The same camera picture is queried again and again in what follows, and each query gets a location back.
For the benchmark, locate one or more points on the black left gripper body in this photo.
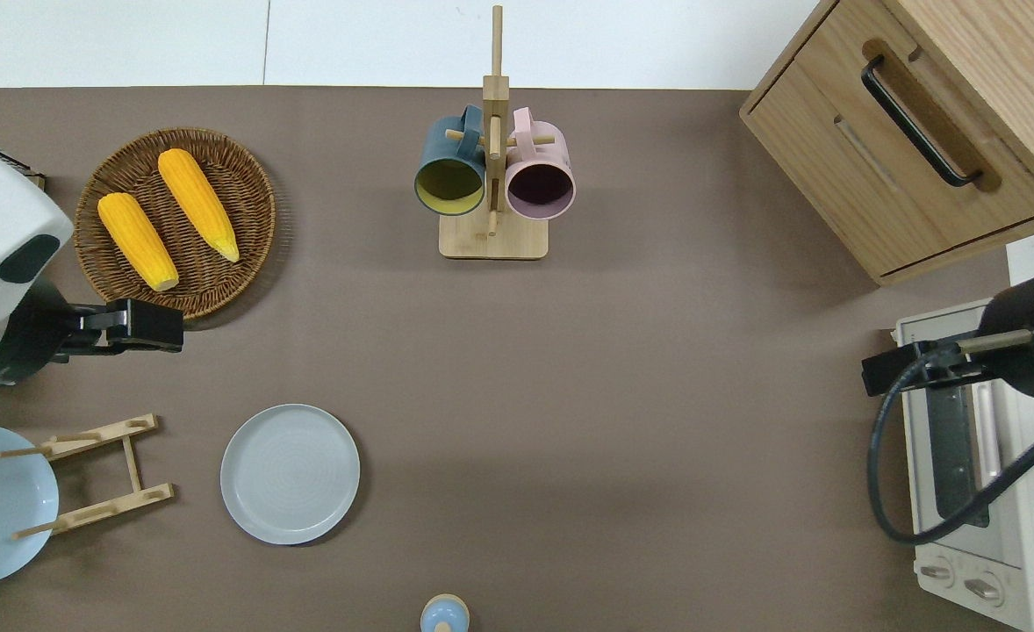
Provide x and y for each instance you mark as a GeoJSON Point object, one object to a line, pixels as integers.
{"type": "Point", "coordinates": [144, 326]}

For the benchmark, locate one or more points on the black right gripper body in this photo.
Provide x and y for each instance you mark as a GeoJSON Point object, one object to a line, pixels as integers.
{"type": "Point", "coordinates": [903, 369]}

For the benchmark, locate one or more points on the gray round plate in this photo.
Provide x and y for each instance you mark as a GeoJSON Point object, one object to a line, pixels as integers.
{"type": "Point", "coordinates": [289, 474]}

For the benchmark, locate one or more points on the wooden plate rack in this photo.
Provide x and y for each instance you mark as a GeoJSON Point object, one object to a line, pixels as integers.
{"type": "Point", "coordinates": [133, 465]}

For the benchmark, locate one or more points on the short yellow corn cob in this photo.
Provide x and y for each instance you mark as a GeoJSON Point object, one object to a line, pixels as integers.
{"type": "Point", "coordinates": [135, 239]}

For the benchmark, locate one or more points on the long yellow corn cob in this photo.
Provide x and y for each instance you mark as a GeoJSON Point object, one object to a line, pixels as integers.
{"type": "Point", "coordinates": [197, 202]}

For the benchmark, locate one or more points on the brown wicker basket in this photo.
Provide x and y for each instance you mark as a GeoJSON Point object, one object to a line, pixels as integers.
{"type": "Point", "coordinates": [219, 175]}

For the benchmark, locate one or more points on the beige oven knob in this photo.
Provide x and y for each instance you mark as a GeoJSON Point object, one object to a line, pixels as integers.
{"type": "Point", "coordinates": [938, 572]}
{"type": "Point", "coordinates": [984, 589]}

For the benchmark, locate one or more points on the wooden cabinet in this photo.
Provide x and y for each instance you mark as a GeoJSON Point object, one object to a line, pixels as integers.
{"type": "Point", "coordinates": [815, 132]}

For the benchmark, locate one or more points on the dark blue mug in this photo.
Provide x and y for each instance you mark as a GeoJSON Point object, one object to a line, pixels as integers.
{"type": "Point", "coordinates": [442, 151]}

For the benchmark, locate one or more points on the wooden mug tree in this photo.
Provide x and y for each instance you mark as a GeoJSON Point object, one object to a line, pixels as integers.
{"type": "Point", "coordinates": [493, 241]}

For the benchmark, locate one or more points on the small blue cup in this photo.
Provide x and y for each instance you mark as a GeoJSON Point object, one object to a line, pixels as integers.
{"type": "Point", "coordinates": [444, 616]}

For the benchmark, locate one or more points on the pink mug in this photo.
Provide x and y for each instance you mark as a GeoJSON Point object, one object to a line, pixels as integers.
{"type": "Point", "coordinates": [542, 154]}

